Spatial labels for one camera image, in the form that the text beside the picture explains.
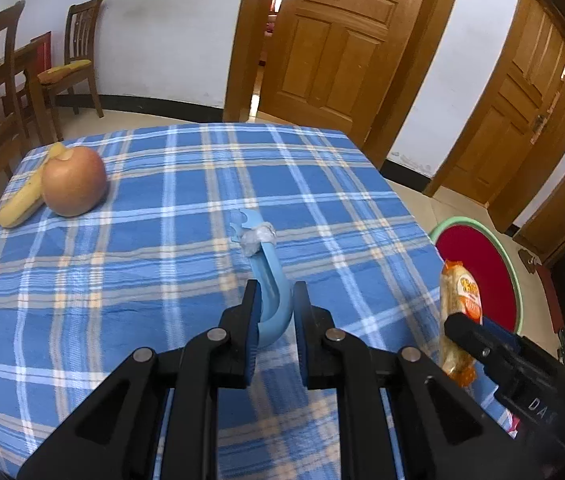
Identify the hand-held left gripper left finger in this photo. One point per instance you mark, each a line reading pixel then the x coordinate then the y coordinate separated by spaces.
pixel 252 332

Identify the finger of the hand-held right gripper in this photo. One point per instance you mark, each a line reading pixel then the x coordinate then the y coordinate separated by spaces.
pixel 505 338
pixel 472 337

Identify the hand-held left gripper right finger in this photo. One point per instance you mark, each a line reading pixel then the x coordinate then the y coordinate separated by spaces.
pixel 300 342

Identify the orange bread packet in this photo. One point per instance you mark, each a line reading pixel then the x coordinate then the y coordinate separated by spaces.
pixel 457 285

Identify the red mat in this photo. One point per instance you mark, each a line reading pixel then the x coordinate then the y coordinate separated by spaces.
pixel 551 300

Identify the brown floor rag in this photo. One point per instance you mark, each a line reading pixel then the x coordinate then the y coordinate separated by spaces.
pixel 530 261

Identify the blue plaid tablecloth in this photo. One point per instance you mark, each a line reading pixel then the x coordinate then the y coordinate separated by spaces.
pixel 162 260

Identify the small wooden cabinet door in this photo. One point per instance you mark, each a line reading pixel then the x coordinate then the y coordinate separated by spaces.
pixel 557 220

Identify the metal door lock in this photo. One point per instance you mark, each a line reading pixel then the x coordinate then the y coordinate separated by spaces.
pixel 540 123

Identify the closed wooden door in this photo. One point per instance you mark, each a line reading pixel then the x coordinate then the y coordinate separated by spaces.
pixel 517 110

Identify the apple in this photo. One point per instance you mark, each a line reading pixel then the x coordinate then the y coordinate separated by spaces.
pixel 75 182

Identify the banana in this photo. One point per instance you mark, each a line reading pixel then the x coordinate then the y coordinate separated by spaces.
pixel 20 205

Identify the open wooden door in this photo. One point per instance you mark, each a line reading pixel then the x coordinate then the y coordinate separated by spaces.
pixel 342 45

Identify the yellow seat cushion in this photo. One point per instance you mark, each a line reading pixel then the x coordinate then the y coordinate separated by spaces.
pixel 65 71

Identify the wooden side table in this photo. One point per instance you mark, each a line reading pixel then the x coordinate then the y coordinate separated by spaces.
pixel 37 90

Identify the wooden chair with cushion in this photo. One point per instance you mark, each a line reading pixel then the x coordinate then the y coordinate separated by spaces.
pixel 82 30

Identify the red flat item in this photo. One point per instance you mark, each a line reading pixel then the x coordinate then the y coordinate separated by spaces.
pixel 41 52

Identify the wooden door frame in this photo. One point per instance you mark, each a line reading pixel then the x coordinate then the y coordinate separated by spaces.
pixel 552 175
pixel 242 35

